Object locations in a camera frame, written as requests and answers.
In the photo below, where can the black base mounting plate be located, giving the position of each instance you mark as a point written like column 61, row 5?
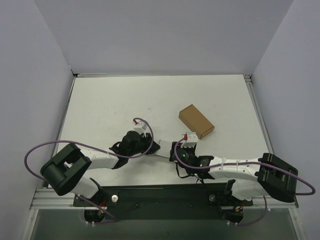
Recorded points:
column 170, row 202

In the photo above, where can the aluminium table frame rail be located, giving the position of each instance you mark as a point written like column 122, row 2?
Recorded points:
column 101, row 111

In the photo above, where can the white paper box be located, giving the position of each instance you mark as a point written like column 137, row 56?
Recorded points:
column 165, row 148

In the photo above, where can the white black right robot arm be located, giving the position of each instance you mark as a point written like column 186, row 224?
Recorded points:
column 265, row 176

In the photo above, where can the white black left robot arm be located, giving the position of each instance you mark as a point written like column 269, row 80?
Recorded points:
column 65, row 171

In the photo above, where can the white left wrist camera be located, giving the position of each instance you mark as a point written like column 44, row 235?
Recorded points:
column 140, row 127

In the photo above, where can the brown folded cardboard box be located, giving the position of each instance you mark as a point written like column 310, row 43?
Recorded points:
column 195, row 121

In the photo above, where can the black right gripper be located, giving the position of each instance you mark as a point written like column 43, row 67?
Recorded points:
column 173, row 152

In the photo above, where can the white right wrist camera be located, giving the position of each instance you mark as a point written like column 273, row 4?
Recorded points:
column 190, row 140

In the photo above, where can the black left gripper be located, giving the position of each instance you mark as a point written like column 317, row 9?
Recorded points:
column 147, row 143

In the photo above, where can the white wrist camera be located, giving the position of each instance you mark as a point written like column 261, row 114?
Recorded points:
column 140, row 127
column 190, row 140

